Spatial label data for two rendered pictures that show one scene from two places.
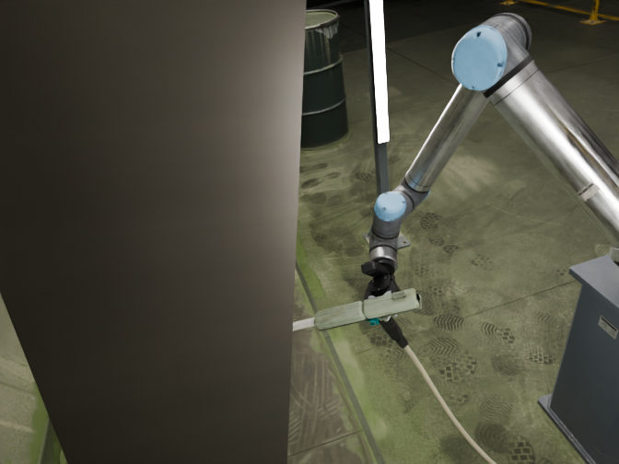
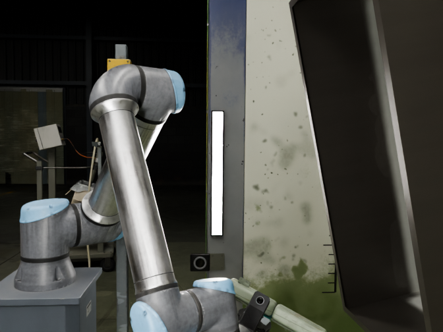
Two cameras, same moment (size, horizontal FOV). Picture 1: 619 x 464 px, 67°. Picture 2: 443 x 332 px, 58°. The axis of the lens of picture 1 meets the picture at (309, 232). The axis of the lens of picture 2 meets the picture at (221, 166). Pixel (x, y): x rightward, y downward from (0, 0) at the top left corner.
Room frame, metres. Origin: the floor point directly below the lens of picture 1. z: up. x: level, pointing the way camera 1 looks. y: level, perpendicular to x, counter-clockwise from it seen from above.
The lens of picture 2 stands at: (2.05, -0.15, 1.11)
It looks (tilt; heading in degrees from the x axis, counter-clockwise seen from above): 3 degrees down; 186
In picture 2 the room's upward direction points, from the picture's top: 1 degrees clockwise
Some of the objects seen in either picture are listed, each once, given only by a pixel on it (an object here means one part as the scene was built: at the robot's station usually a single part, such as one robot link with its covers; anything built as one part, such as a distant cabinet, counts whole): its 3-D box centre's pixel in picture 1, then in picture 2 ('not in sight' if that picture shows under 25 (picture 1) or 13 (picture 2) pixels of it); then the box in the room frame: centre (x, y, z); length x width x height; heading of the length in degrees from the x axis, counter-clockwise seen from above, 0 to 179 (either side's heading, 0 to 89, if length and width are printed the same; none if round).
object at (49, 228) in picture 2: not in sight; (47, 226); (0.79, -0.87, 0.83); 0.17 x 0.15 x 0.18; 135
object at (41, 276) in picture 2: not in sight; (45, 267); (0.80, -0.87, 0.69); 0.19 x 0.19 x 0.10
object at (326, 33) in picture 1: (307, 81); not in sight; (3.51, -0.18, 0.44); 0.59 x 0.58 x 0.89; 25
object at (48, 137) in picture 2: not in sight; (72, 195); (-1.35, -1.84, 0.64); 0.73 x 0.50 x 1.27; 110
